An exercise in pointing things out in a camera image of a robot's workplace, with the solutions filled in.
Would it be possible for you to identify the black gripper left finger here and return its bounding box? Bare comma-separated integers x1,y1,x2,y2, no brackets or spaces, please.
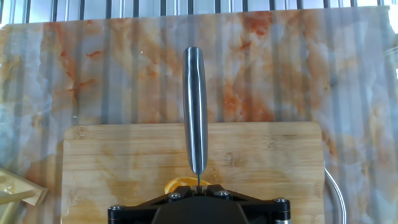
108,185,198,224

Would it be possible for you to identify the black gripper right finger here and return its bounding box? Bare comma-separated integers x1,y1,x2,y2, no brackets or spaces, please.
201,184,292,224

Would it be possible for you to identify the steel cleaver knife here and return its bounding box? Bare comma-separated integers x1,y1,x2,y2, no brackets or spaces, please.
182,46,208,194

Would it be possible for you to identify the wooden cutting board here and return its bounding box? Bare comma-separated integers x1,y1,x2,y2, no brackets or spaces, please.
61,121,348,224

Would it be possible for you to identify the cut orange piece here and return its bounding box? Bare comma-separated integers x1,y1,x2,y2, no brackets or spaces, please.
164,176,212,195

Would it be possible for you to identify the wooden peg rack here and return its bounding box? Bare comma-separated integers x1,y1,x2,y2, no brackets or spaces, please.
0,167,49,224

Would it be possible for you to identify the marble pattern plastic mat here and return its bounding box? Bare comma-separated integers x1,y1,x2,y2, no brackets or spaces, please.
0,6,398,224

